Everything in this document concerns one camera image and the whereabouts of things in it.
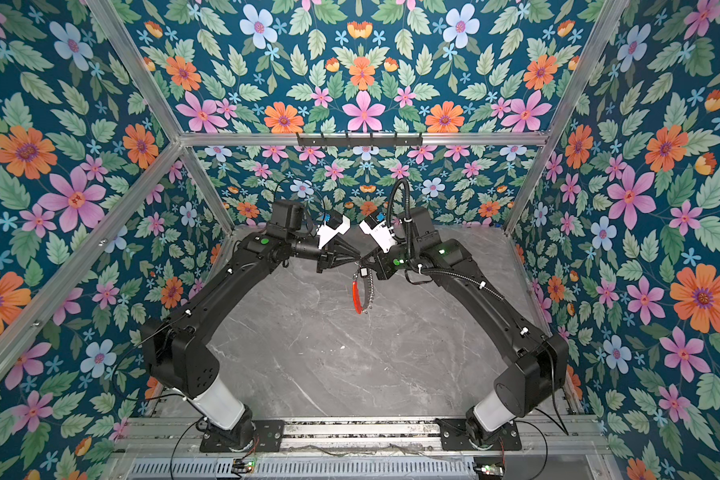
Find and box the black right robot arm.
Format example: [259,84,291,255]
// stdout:
[360,207,569,449]

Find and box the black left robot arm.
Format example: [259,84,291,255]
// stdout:
[141,200,360,433]

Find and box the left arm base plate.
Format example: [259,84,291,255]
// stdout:
[198,420,285,453]

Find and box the black hook rack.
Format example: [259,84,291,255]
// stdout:
[296,133,424,148]

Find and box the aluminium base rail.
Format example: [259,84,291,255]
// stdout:
[114,415,611,458]

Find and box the black corrugated camera cable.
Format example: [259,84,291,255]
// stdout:
[385,178,412,241]

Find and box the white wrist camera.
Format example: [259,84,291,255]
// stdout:
[317,210,350,249]
[360,211,397,253]

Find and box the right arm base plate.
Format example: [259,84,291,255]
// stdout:
[435,418,522,452]

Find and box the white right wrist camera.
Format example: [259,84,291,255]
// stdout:
[360,211,397,253]

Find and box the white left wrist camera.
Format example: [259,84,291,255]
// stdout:
[317,210,350,249]

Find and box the white perforated cable tray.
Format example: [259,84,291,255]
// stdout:
[126,457,477,479]

